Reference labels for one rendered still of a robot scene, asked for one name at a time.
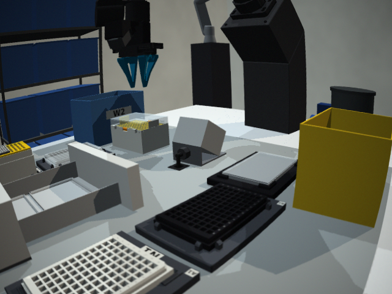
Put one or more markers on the yellow open-top box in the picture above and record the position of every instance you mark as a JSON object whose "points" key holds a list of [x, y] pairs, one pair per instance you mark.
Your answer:
{"points": [[342, 169]]}

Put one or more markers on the blue bin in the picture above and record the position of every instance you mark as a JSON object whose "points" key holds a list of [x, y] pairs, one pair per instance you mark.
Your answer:
{"points": [[91, 115]]}

